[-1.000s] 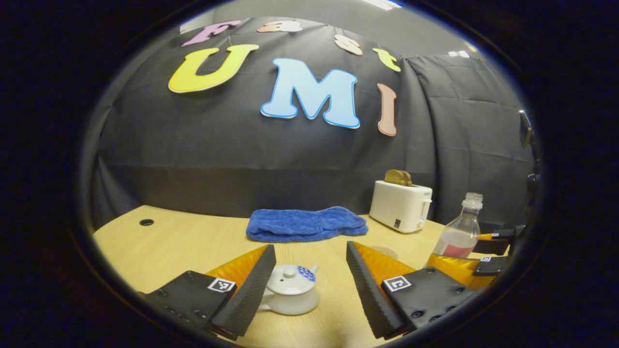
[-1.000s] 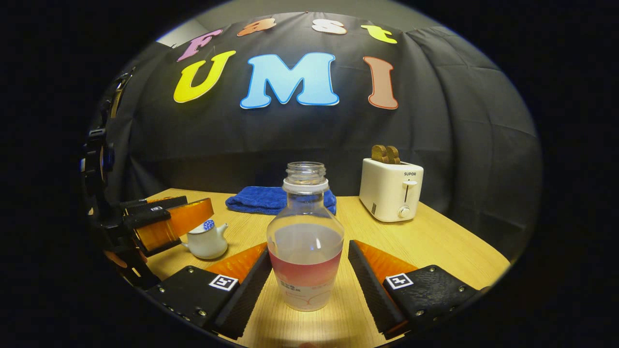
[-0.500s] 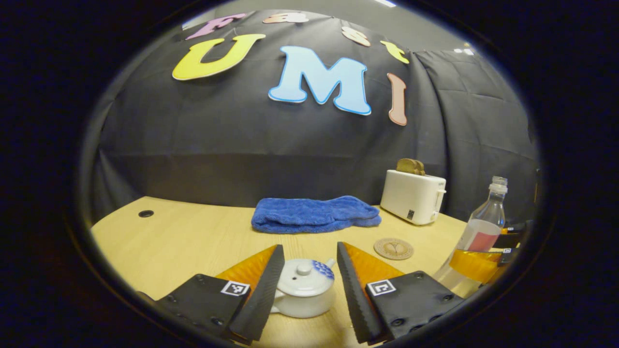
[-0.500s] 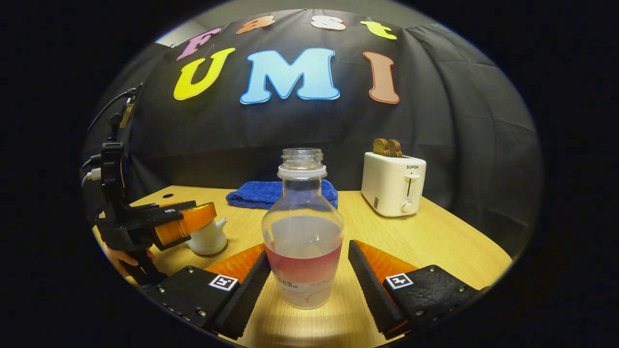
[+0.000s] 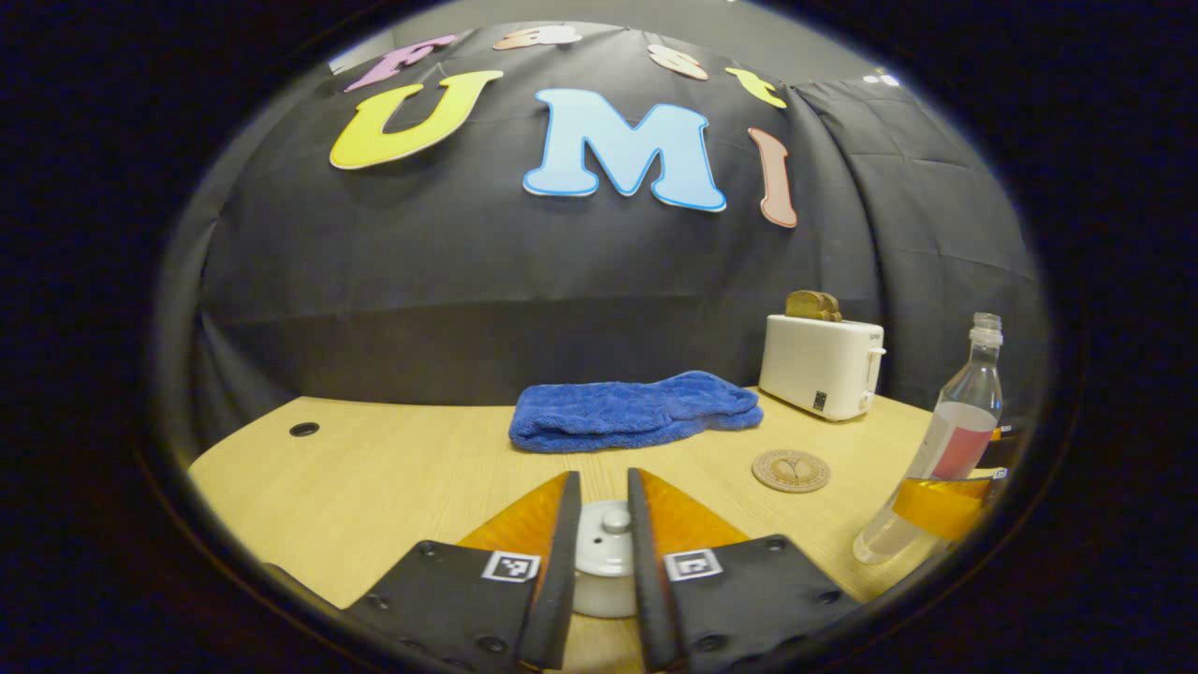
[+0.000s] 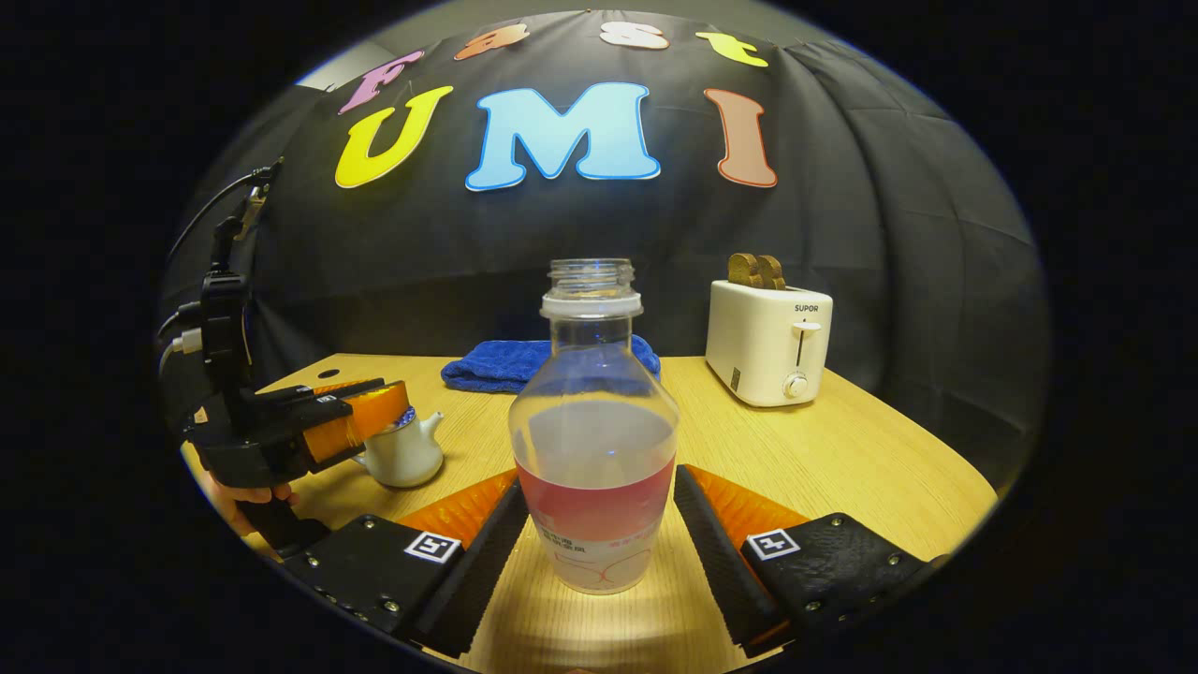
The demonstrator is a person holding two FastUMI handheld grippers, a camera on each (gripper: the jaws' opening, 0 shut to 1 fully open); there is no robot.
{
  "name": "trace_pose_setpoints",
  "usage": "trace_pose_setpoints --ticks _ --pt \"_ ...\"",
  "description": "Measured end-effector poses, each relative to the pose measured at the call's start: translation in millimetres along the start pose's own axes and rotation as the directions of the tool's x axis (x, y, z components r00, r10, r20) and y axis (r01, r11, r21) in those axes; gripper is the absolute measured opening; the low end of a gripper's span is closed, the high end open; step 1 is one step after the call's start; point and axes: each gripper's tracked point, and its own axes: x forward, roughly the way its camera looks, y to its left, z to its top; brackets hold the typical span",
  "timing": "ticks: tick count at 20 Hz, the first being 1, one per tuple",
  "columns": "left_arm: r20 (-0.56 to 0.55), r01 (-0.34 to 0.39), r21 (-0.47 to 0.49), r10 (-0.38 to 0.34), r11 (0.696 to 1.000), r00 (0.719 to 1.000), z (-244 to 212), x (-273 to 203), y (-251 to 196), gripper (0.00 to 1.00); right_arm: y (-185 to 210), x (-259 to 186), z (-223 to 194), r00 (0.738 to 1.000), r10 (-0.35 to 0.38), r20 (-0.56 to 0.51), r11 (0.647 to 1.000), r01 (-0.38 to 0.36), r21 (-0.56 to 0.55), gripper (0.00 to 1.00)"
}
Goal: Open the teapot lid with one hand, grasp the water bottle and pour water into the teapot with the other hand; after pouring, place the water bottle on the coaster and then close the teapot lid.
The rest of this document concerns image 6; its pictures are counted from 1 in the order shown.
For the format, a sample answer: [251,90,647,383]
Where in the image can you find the white toaster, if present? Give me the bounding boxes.
[705,278,834,408]

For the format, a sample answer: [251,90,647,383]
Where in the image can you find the black backdrop cloth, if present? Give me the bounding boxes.
[159,9,1049,488]

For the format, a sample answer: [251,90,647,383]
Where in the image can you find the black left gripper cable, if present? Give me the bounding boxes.
[167,159,285,272]

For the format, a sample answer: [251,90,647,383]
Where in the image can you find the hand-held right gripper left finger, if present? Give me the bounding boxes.
[281,468,530,659]

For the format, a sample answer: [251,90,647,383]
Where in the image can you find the clear water bottle pink label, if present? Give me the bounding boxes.
[508,258,680,596]

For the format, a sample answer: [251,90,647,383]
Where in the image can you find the white teacup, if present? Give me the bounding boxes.
[354,409,446,490]

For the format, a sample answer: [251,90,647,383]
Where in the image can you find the blue towel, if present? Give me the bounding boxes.
[441,335,662,394]

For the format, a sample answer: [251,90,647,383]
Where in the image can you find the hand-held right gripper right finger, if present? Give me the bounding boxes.
[674,463,948,659]

